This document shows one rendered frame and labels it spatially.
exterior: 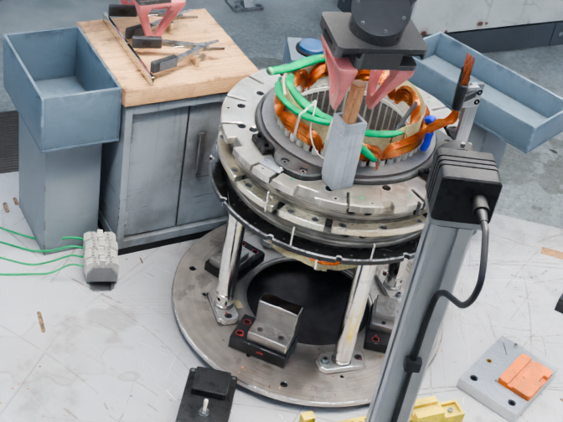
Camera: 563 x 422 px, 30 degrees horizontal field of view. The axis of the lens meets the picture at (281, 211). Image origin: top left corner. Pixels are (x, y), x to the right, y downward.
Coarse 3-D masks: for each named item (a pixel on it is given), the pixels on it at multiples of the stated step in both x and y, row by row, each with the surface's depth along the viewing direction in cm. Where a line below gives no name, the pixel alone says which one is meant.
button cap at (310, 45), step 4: (304, 40) 158; (308, 40) 158; (312, 40) 159; (316, 40) 159; (320, 40) 159; (300, 44) 158; (304, 44) 157; (308, 44) 157; (312, 44) 158; (316, 44) 158; (320, 44) 158; (300, 48) 158; (304, 48) 157; (308, 48) 157; (312, 48) 157; (316, 48) 157; (320, 48) 157; (308, 52) 157; (312, 52) 157; (316, 52) 157; (320, 52) 157
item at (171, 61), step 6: (174, 54) 139; (156, 60) 137; (162, 60) 138; (168, 60) 138; (174, 60) 139; (150, 66) 138; (156, 66) 137; (162, 66) 138; (168, 66) 139; (174, 66) 140; (156, 72) 138
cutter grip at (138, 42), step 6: (132, 36) 142; (138, 36) 142; (144, 36) 142; (150, 36) 142; (156, 36) 142; (132, 42) 142; (138, 42) 142; (144, 42) 142; (150, 42) 142; (156, 42) 142; (162, 42) 143; (138, 48) 142; (144, 48) 142; (150, 48) 143; (156, 48) 143
